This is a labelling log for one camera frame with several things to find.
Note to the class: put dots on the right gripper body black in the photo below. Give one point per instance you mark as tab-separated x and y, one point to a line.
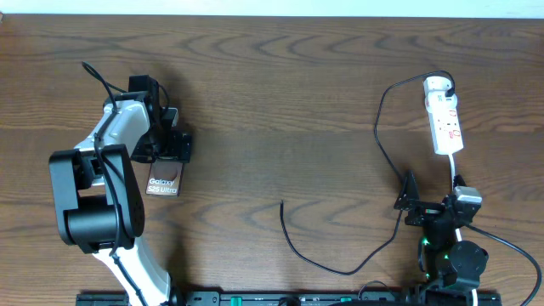
419	219

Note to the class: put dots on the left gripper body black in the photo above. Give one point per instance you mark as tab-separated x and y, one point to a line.
165	144

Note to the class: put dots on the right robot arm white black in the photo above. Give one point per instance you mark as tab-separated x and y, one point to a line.
453	266

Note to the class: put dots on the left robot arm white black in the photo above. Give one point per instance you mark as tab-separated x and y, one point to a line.
98	204

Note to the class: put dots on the white charger plug adapter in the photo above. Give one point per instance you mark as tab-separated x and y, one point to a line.
436	83

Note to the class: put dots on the white power strip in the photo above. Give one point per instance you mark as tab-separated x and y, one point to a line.
444	122

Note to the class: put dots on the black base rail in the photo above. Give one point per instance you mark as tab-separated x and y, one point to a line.
275	299

